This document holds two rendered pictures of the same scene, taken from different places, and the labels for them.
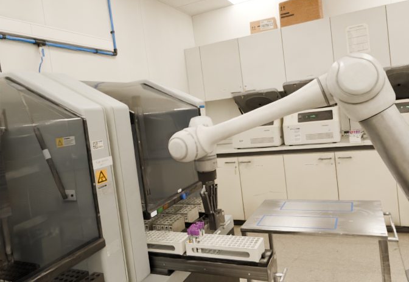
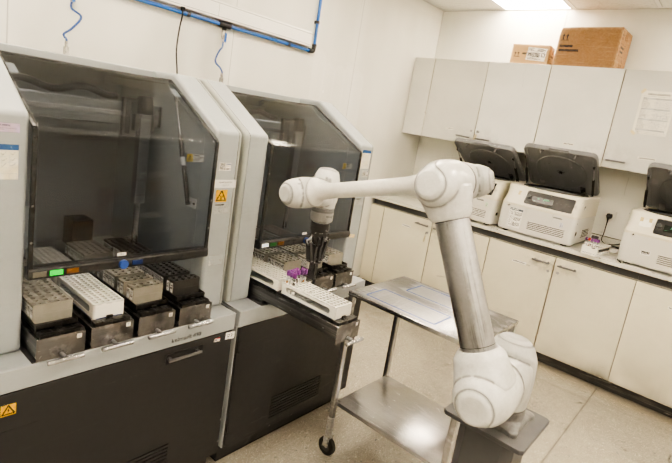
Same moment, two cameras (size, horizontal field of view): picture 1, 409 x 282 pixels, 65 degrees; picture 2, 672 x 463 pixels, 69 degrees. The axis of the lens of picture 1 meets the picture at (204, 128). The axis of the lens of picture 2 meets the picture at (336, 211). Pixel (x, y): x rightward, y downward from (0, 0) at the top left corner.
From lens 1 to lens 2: 0.75 m
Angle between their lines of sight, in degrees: 15
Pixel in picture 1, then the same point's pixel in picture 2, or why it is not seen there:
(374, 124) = (440, 230)
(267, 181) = not seen: hidden behind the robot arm
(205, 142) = (312, 196)
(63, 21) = (259, 1)
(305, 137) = (525, 225)
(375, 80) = (440, 192)
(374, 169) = (600, 297)
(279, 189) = not seen: hidden behind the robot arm
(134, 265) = (232, 283)
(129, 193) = (245, 218)
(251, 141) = not seen: hidden behind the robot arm
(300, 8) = (590, 44)
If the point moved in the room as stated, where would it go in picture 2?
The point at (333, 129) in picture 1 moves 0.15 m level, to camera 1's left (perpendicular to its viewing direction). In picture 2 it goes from (566, 227) to (544, 222)
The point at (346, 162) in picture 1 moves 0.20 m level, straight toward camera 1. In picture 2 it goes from (567, 276) to (560, 281)
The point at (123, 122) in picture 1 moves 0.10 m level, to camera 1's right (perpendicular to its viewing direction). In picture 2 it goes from (258, 151) to (281, 155)
